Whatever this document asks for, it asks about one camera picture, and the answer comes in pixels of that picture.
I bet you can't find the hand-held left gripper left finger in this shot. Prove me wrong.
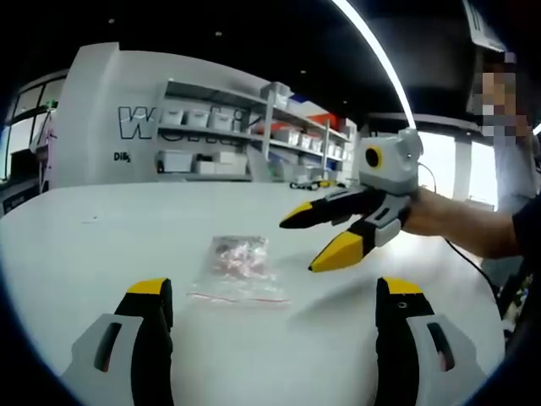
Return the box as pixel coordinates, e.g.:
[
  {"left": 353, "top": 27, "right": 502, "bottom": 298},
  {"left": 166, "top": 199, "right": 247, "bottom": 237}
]
[{"left": 61, "top": 277, "right": 175, "bottom": 406}]

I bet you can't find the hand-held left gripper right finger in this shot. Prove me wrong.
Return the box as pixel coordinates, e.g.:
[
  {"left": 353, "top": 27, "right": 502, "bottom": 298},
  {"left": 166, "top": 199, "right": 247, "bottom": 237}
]
[{"left": 374, "top": 277, "right": 488, "bottom": 406}]

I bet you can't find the clear resealable bag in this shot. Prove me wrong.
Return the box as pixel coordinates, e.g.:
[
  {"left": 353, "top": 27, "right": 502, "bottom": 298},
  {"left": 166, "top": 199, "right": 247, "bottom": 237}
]
[{"left": 185, "top": 234, "right": 292, "bottom": 309}]

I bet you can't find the person's right hand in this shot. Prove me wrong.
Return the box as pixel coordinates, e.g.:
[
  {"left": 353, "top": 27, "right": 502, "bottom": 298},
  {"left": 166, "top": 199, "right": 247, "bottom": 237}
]
[{"left": 401, "top": 187, "right": 450, "bottom": 236}]

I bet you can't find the spare hand-held gripper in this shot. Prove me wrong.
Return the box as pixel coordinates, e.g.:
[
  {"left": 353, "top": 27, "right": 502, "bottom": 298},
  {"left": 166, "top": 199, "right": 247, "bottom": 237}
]
[{"left": 289, "top": 178, "right": 339, "bottom": 190}]

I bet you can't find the long ceiling light strip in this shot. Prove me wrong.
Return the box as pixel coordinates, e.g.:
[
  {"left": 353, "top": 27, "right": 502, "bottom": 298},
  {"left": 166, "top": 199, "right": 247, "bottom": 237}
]
[{"left": 331, "top": 0, "right": 420, "bottom": 130}]

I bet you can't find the pile of white boxes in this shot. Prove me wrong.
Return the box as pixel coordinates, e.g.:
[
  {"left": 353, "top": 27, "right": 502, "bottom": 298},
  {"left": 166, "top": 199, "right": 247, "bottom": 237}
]
[{"left": 194, "top": 151, "right": 249, "bottom": 175}]

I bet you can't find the person's dark clothing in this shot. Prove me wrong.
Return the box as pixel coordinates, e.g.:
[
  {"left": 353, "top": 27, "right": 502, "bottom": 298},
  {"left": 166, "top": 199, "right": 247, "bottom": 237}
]
[{"left": 498, "top": 198, "right": 541, "bottom": 352}]

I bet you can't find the grey metal shelving unit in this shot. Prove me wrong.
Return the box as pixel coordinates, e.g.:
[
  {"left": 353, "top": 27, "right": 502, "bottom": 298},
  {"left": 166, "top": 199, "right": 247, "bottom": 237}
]
[{"left": 155, "top": 79, "right": 357, "bottom": 184}]

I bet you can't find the large white box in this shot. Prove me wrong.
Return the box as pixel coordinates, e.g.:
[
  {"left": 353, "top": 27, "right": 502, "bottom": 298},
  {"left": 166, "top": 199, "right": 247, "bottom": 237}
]
[{"left": 158, "top": 150, "right": 195, "bottom": 173}]

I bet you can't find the row of white storage bins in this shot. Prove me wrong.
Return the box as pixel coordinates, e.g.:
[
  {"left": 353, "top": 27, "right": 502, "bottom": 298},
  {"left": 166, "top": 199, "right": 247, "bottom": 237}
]
[{"left": 162, "top": 82, "right": 354, "bottom": 160}]

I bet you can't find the white ceiling air conditioner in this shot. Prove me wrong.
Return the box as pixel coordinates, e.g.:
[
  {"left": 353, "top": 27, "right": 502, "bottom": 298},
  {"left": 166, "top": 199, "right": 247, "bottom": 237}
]
[{"left": 462, "top": 0, "right": 508, "bottom": 52}]

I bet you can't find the black monitor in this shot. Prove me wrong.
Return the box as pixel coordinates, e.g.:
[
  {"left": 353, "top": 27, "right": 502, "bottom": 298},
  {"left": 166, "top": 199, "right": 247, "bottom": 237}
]
[{"left": 8, "top": 150, "right": 41, "bottom": 181}]

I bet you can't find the white equipment rack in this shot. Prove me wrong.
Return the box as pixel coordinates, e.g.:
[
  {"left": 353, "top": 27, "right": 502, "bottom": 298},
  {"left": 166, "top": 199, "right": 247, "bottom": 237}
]
[{"left": 29, "top": 108, "right": 59, "bottom": 192}]

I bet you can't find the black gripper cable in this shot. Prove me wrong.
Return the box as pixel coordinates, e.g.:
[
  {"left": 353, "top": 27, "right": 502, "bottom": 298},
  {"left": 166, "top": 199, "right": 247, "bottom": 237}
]
[{"left": 443, "top": 238, "right": 506, "bottom": 316}]

